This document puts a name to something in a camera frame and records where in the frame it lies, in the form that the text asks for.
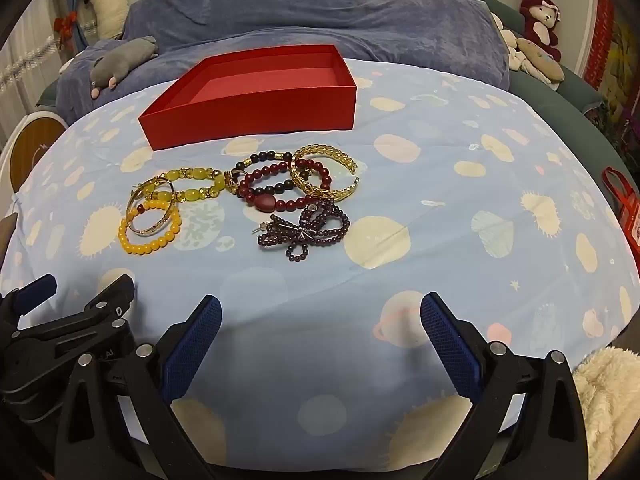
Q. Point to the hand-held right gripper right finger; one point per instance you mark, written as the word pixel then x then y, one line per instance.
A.
pixel 450 345

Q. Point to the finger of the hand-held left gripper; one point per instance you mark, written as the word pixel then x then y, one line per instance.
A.
pixel 112 300
pixel 35 290

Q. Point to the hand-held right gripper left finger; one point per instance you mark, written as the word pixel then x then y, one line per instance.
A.
pixel 192 345

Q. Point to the red cardboard box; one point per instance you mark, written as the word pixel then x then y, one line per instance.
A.
pixel 260 110

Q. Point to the blue planet print bed sheet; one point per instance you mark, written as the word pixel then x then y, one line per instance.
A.
pixel 400 260

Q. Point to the round wooden white side table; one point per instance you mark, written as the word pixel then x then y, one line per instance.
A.
pixel 30 150

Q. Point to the white fluffy blanket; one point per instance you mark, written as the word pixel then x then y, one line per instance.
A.
pixel 610 390

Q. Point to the red bag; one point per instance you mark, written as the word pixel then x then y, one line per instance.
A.
pixel 630 220

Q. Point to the grey plush mouse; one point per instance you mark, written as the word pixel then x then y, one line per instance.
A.
pixel 120 60

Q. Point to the red ribbon bow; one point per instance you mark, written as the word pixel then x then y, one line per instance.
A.
pixel 65 25

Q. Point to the white long plush toy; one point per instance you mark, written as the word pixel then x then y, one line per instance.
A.
pixel 110 10

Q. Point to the beige round plush pillow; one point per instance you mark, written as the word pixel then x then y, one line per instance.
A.
pixel 542 57

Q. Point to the white small plush toy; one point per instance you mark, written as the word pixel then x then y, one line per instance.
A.
pixel 502 35

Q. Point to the dark red monkey plush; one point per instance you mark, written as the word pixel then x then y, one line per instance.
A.
pixel 537 30

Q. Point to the blue-grey duvet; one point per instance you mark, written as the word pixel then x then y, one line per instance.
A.
pixel 325 10

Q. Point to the green bed frame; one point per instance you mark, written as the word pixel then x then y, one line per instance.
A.
pixel 565 105

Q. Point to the red wall banner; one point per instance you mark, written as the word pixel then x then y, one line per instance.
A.
pixel 600 35

